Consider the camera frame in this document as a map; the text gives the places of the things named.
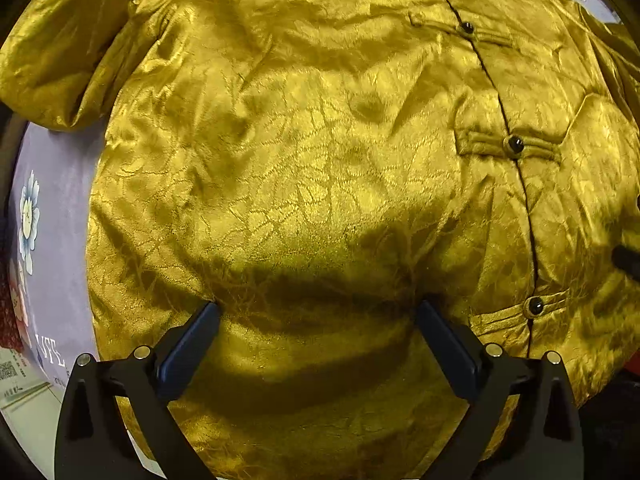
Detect white printed paper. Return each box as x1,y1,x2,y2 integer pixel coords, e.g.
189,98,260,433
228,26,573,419
0,346,55,403

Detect purple floral sheet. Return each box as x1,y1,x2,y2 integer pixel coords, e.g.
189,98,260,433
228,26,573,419
7,0,623,480

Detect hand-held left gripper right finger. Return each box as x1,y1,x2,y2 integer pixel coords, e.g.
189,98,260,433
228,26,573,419
417,300,585,480

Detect gold satin jacket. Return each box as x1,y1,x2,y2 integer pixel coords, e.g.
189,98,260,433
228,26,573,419
0,0,640,480

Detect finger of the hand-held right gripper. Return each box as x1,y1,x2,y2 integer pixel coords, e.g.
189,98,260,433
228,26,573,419
612,244,640,282

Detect plain red cloth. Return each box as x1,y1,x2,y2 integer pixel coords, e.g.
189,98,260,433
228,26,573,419
614,360,640,395

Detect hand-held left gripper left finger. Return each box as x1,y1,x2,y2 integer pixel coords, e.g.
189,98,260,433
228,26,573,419
54,301,222,480

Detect red patterned cloth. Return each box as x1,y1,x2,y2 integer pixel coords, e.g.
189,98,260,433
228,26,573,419
0,255,32,353

